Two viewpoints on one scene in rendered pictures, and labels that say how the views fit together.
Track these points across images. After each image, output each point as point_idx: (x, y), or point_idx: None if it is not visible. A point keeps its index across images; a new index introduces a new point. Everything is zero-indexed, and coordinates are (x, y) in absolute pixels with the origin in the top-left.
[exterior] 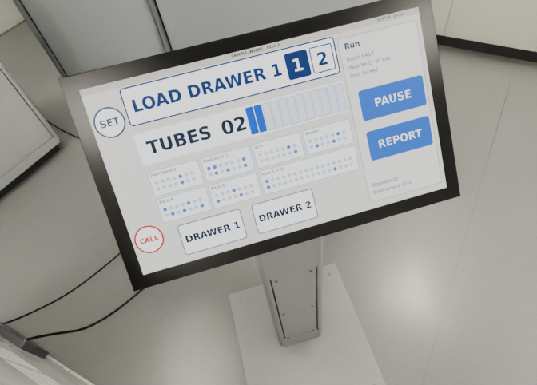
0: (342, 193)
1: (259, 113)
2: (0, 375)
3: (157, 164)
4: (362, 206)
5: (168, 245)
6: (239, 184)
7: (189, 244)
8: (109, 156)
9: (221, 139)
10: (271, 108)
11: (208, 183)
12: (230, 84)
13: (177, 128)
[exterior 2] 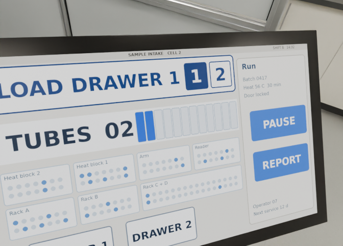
0: (224, 214)
1: (149, 119)
2: None
3: (15, 166)
4: (241, 228)
5: None
6: (115, 197)
7: None
8: None
9: (102, 143)
10: (163, 116)
11: (78, 193)
12: (122, 84)
13: (51, 124)
